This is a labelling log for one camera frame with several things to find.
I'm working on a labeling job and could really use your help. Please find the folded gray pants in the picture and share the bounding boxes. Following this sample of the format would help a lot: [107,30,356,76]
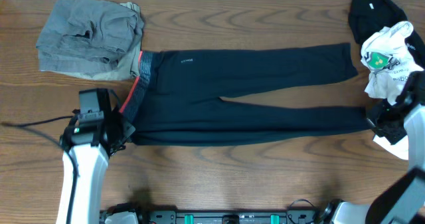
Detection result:
[35,0,145,74]

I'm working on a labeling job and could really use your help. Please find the white printed t-shirt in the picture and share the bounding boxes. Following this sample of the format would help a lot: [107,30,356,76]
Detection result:
[361,25,424,160]

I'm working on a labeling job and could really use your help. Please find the black t-shirt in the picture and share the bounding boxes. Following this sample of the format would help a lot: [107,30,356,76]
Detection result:
[348,0,424,68]

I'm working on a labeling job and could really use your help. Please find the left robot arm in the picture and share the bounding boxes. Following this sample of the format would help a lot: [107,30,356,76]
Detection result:
[56,88,139,223]

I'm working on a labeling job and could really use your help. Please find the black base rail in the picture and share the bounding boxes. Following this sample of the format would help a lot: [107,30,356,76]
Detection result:
[99,199,333,224]

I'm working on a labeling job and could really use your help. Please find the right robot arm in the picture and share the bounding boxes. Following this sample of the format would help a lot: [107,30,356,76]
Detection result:
[322,71,424,224]

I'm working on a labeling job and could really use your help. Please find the black leggings red waistband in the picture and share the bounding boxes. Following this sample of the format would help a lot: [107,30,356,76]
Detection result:
[121,43,369,146]

